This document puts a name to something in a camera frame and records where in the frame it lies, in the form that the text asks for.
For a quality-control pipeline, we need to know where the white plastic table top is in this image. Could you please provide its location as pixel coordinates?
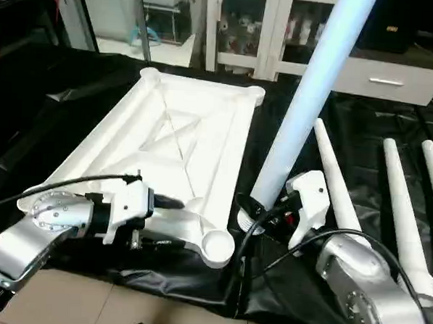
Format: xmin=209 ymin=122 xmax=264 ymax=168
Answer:
xmin=14 ymin=60 xmax=268 ymax=271

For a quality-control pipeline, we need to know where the black work mat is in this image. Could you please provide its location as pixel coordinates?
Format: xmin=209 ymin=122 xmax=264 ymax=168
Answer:
xmin=0 ymin=43 xmax=433 ymax=324

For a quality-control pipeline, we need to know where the teal plastic bag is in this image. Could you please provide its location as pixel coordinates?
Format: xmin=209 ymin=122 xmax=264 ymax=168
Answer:
xmin=128 ymin=22 xmax=161 ymax=46

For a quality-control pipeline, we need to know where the white glass door cabinet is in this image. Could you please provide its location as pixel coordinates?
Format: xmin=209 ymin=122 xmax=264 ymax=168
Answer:
xmin=202 ymin=0 xmax=342 ymax=86

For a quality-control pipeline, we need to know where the white drawer unit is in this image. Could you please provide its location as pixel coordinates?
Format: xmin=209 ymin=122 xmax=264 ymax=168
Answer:
xmin=328 ymin=48 xmax=433 ymax=107

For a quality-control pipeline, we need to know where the black speaker box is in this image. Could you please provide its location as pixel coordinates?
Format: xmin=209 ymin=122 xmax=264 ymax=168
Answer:
xmin=355 ymin=14 xmax=417 ymax=56

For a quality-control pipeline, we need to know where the metal framed glass panel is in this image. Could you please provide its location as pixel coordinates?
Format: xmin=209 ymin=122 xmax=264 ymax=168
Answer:
xmin=51 ymin=0 xmax=102 ymax=54

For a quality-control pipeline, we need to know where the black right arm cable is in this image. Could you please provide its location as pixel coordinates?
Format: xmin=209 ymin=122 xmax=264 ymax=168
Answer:
xmin=226 ymin=202 xmax=433 ymax=324

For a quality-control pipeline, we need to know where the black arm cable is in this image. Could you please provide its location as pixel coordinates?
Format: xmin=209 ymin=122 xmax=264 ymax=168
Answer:
xmin=226 ymin=202 xmax=433 ymax=324
xmin=0 ymin=167 xmax=142 ymax=220

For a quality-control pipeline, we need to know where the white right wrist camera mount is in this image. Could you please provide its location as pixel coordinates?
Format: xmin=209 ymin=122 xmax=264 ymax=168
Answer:
xmin=282 ymin=169 xmax=329 ymax=254

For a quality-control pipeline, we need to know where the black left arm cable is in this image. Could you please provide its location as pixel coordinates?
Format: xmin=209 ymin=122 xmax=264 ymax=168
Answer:
xmin=0 ymin=167 xmax=142 ymax=220

